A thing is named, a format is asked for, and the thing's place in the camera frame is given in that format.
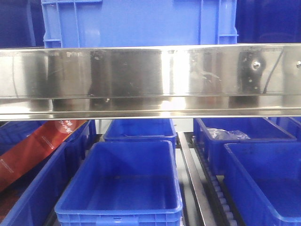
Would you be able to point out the blue bin far right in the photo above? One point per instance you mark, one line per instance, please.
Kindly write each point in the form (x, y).
(290, 124)

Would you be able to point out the dark blue crate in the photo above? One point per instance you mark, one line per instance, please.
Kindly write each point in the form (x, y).
(21, 24)
(268, 21)

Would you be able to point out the white roller track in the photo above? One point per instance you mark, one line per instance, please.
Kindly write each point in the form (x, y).
(218, 197)

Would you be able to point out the blue bin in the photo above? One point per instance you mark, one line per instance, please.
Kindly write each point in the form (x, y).
(130, 130)
(124, 184)
(264, 181)
(290, 124)
(30, 199)
(256, 129)

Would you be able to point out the blue bin front right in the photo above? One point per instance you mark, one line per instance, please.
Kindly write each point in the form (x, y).
(264, 181)

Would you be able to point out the clear plastic bag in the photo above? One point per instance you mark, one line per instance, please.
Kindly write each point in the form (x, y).
(221, 134)

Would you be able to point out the dark blue crate upper right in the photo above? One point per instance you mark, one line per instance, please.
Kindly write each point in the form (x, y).
(268, 21)

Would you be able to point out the blue bin rear centre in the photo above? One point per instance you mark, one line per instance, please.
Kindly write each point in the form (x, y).
(130, 130)

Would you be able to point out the blue bin front centre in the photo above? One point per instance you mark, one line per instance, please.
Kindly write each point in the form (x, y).
(124, 184)

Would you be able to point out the blue bin rear right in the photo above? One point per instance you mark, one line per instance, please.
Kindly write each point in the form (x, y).
(256, 129)

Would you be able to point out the large blue crate upper shelf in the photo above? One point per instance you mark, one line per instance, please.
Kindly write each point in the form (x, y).
(138, 23)

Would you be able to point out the dark blue crate upper left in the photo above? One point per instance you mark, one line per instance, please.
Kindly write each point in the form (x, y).
(21, 24)

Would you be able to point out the steel shelf divider rail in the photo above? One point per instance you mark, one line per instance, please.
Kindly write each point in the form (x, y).
(205, 215)

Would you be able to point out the stainless steel shelf beam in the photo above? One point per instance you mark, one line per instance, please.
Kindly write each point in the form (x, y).
(240, 80)

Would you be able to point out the blue bin front left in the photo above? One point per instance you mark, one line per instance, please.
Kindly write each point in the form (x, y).
(30, 199)

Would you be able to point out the red foil package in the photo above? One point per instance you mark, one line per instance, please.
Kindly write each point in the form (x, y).
(28, 153)

